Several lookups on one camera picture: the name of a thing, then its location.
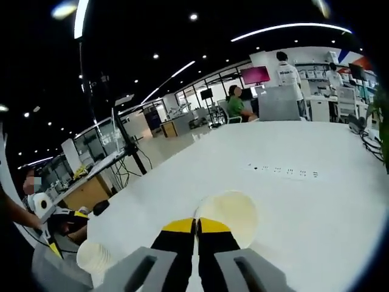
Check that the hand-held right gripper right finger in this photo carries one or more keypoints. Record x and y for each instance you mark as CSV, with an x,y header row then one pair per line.
x,y
218,258

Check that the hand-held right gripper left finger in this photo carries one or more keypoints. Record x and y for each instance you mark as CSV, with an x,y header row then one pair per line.
x,y
173,258

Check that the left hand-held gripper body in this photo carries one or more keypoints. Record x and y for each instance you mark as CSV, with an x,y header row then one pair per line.
x,y
41,203

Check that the stack of paper cups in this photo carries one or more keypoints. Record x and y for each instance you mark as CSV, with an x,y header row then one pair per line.
x,y
91,258

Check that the white paper cup green print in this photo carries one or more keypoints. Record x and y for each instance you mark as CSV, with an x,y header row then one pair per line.
x,y
237,213

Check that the black chair armrest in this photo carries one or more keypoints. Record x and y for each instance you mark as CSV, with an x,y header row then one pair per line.
x,y
101,208

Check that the wooden desk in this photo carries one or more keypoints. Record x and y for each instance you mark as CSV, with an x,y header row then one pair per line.
x,y
88,191

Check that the black tripod stand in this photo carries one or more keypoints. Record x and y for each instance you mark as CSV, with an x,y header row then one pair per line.
x,y
134,153

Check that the white table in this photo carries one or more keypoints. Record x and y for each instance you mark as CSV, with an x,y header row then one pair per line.
x,y
288,197

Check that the recessed socket strip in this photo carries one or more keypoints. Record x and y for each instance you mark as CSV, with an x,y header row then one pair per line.
x,y
282,171

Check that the wooden cabinet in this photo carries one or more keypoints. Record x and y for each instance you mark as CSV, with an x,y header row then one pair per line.
x,y
169,129

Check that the black monitor on pole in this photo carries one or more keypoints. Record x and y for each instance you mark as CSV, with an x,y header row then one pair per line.
x,y
206,93

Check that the grey chair back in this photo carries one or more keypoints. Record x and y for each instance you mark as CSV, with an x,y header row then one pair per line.
x,y
278,103

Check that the white cabinet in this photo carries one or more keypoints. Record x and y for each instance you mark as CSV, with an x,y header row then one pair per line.
x,y
319,109

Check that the pink screen monitor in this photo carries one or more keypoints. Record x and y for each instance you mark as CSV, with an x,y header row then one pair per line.
x,y
255,75

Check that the dark rounded object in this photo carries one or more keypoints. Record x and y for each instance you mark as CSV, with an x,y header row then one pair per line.
x,y
356,123

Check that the white office chair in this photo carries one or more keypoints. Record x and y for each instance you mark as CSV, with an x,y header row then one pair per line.
x,y
347,100

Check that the white storage shelving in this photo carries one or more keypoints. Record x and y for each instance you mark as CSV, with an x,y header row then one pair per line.
x,y
313,73

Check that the potted green plant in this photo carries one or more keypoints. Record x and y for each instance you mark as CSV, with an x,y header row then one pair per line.
x,y
381,106

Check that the curved ceiling light strip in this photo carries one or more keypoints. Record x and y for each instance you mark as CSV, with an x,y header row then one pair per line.
x,y
288,29

